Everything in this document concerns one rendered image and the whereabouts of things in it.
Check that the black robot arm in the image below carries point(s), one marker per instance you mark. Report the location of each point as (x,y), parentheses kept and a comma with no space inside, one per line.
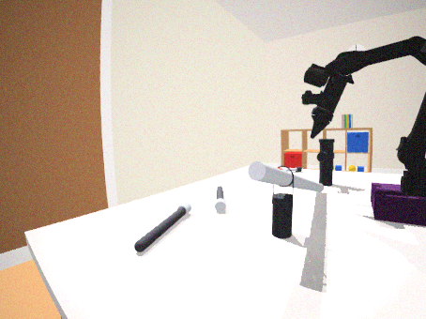
(412,149)

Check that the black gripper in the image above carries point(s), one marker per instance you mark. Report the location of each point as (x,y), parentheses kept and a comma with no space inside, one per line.
(324,112)

